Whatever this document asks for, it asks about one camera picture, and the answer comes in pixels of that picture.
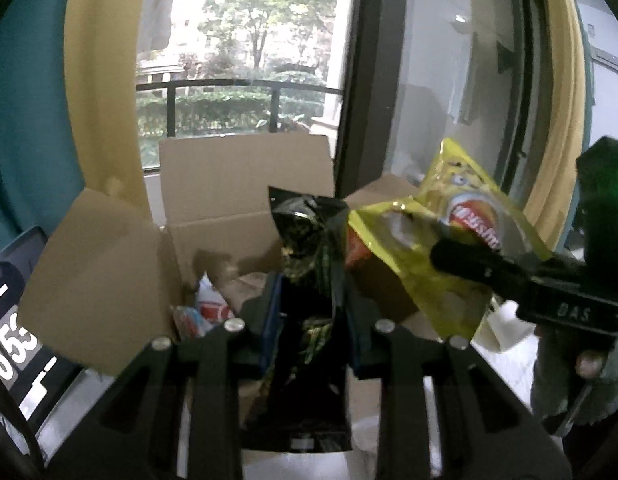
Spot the large yellow snack bag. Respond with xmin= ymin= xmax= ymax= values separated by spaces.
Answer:
xmin=345 ymin=138 xmax=555 ymax=343

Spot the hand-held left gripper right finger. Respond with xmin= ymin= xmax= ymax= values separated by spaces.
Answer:
xmin=341 ymin=287 xmax=574 ymax=480

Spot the teal curtain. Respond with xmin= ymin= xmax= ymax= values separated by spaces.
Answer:
xmin=0 ymin=0 xmax=90 ymax=263

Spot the brown cardboard box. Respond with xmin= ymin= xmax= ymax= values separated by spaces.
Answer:
xmin=16 ymin=132 xmax=442 ymax=480

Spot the white textured tablecloth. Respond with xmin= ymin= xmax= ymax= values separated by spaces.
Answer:
xmin=35 ymin=330 xmax=546 ymax=480

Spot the black balcony railing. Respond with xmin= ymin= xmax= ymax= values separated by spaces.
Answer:
xmin=135 ymin=78 xmax=343 ymax=137

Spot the black window frame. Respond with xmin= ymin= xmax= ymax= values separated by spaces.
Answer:
xmin=333 ymin=0 xmax=408 ymax=198

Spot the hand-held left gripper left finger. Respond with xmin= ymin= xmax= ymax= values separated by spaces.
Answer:
xmin=54 ymin=273 xmax=285 ymax=480

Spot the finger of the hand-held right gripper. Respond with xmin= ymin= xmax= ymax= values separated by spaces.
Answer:
xmin=430 ymin=237 xmax=537 ymax=307

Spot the pale pink snack packet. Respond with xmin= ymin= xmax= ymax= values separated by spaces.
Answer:
xmin=171 ymin=304 xmax=211 ymax=342

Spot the tablet with clock display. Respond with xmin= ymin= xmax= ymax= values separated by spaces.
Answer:
xmin=0 ymin=225 xmax=86 ymax=432

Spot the person's right hand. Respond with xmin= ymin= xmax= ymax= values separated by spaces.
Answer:
xmin=575 ymin=348 xmax=610 ymax=381

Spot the person's right forearm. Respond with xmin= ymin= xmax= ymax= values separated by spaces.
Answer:
xmin=530 ymin=325 xmax=618 ymax=422

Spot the white red snack packet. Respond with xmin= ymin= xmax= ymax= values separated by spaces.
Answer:
xmin=195 ymin=274 xmax=231 ymax=322

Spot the black yellow snack bag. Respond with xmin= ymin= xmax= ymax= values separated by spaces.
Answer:
xmin=267 ymin=185 xmax=353 ymax=454

